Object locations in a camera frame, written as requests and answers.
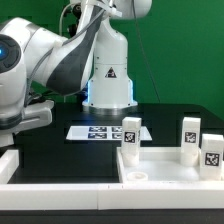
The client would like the white fence bar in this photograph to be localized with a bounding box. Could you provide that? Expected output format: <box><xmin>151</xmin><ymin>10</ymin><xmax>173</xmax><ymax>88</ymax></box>
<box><xmin>0</xmin><ymin>181</ymin><xmax>224</xmax><ymax>210</ymax></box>
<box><xmin>0</xmin><ymin>150</ymin><xmax>19</xmax><ymax>184</ymax></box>

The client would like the white square tabletop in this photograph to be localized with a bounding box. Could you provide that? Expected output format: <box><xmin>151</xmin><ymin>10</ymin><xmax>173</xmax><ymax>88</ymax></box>
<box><xmin>116</xmin><ymin>146</ymin><xmax>224</xmax><ymax>184</ymax></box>

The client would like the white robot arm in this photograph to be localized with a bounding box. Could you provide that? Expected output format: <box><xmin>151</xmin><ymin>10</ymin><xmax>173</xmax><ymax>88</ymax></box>
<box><xmin>0</xmin><ymin>0</ymin><xmax>152</xmax><ymax>147</ymax></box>

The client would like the white marker sheet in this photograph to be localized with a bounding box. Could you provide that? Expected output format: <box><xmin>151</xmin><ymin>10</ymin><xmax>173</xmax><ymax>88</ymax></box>
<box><xmin>66</xmin><ymin>126</ymin><xmax>152</xmax><ymax>141</ymax></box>

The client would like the white cable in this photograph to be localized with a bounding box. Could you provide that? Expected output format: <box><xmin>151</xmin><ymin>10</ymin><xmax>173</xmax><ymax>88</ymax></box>
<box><xmin>58</xmin><ymin>2</ymin><xmax>81</xmax><ymax>36</ymax></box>

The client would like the white left fence bar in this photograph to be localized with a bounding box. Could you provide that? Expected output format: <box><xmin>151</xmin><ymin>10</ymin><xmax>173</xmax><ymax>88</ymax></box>
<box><xmin>0</xmin><ymin>150</ymin><xmax>19</xmax><ymax>184</ymax></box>

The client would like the white front fence bar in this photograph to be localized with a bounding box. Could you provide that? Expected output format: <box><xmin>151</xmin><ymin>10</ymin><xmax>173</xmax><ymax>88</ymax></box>
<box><xmin>0</xmin><ymin>181</ymin><xmax>224</xmax><ymax>210</ymax></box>

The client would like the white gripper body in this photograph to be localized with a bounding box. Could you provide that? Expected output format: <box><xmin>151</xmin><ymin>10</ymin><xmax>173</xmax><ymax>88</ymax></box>
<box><xmin>0</xmin><ymin>100</ymin><xmax>54</xmax><ymax>147</ymax></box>

